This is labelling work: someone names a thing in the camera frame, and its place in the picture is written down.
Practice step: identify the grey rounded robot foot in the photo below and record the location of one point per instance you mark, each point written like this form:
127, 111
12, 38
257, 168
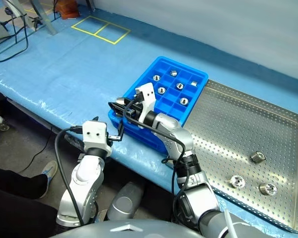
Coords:
125, 200

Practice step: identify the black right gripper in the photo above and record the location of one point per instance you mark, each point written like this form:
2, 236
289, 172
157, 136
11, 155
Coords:
136, 111

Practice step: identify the blue compartment tray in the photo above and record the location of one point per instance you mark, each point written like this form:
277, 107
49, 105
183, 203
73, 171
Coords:
172, 107

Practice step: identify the grey metal frame leg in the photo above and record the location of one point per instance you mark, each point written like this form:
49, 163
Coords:
48, 24

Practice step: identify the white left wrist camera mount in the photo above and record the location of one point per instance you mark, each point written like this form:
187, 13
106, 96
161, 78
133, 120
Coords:
94, 138

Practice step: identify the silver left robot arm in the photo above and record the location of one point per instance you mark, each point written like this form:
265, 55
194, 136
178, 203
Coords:
84, 178

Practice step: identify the white and blue sneaker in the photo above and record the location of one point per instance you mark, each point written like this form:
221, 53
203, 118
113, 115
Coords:
49, 171

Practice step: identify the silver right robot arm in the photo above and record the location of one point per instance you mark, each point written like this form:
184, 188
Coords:
173, 134

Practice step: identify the orange brown box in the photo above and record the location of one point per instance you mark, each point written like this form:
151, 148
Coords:
67, 10

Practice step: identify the person's black trouser leg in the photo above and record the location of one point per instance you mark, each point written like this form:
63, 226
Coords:
15, 183

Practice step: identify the perforated metal tray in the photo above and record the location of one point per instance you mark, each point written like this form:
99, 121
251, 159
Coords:
238, 124

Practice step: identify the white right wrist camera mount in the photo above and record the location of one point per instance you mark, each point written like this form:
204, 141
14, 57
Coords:
147, 94

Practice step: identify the grey robot torso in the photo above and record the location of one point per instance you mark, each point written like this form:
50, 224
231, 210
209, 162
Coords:
89, 230

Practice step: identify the blue plastic table cover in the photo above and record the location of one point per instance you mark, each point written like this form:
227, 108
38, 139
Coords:
64, 74

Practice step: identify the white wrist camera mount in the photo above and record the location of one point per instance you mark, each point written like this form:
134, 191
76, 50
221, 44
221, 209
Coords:
94, 138
147, 94

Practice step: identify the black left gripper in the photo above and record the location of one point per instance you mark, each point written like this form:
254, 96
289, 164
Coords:
108, 142

